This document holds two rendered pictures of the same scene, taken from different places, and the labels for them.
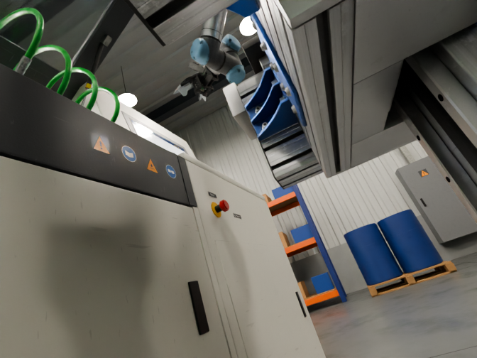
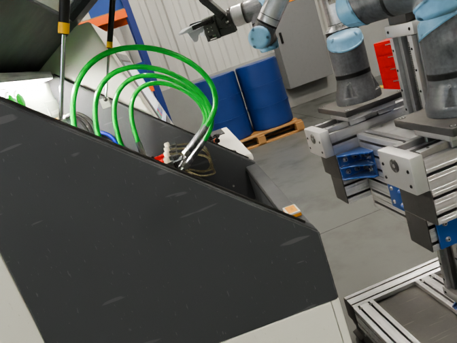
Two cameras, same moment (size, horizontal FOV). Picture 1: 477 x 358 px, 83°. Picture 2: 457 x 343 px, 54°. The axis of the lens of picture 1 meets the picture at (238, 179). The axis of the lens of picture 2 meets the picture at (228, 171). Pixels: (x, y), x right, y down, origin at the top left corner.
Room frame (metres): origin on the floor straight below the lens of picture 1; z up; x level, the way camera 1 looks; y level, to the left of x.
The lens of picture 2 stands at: (-0.69, 0.79, 1.34)
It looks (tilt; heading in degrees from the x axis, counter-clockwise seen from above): 15 degrees down; 338
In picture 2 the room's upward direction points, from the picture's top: 19 degrees counter-clockwise
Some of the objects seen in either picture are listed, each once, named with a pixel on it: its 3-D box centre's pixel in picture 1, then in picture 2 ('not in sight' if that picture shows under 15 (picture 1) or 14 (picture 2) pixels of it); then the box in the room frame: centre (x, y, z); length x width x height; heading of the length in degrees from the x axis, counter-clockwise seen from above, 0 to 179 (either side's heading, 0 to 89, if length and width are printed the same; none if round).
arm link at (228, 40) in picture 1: (226, 51); (258, 9); (0.79, -0.13, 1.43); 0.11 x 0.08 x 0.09; 50
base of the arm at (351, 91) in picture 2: not in sight; (356, 85); (0.52, -0.24, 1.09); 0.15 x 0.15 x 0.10
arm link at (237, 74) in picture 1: (230, 66); (265, 36); (0.78, -0.11, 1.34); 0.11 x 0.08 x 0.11; 140
